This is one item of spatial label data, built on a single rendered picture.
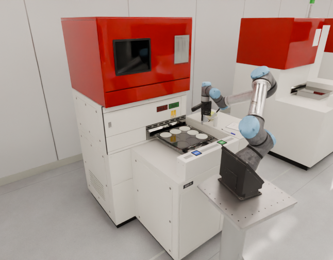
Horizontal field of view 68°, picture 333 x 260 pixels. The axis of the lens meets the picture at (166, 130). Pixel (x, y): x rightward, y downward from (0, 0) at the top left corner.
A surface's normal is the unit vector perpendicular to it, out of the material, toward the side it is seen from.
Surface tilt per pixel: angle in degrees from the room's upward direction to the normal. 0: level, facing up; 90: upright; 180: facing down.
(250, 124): 49
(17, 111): 90
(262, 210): 0
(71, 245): 0
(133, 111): 90
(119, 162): 90
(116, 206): 90
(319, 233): 0
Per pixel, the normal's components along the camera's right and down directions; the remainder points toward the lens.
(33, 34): 0.61, 0.33
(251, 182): 0.40, 0.37
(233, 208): 0.00, -0.91
